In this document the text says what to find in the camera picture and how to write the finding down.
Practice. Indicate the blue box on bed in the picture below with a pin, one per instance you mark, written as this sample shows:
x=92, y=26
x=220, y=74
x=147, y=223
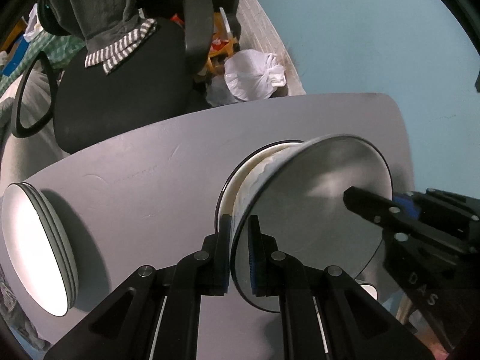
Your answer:
x=21, y=47

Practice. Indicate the white plastic bag on bed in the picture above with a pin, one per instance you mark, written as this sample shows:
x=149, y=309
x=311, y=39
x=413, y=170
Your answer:
x=34, y=27

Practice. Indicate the white plate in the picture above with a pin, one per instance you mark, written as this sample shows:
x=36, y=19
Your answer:
x=39, y=248

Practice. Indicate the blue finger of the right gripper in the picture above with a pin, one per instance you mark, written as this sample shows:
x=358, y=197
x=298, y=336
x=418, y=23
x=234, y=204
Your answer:
x=410, y=203
x=373, y=208

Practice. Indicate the white plastic bag by wall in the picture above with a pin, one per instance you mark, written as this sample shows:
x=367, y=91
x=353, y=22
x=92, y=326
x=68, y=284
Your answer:
x=254, y=75

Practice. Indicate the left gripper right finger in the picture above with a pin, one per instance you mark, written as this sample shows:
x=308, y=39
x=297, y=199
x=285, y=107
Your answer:
x=260, y=249

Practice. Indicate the striped garment on bed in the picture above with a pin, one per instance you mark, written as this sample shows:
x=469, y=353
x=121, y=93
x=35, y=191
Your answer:
x=16, y=318

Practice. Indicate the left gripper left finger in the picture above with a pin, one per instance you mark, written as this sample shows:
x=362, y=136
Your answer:
x=217, y=272

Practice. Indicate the grey hooded sweater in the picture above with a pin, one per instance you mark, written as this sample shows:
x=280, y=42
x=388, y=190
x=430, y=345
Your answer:
x=111, y=29

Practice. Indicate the green checked bedspread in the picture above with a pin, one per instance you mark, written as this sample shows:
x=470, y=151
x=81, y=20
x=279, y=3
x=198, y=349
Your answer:
x=60, y=51

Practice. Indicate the black office chair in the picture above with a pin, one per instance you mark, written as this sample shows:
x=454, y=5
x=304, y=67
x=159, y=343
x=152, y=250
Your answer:
x=154, y=83

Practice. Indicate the white bowl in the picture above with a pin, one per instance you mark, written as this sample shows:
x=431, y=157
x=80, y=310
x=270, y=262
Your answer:
x=232, y=185
x=297, y=194
x=369, y=288

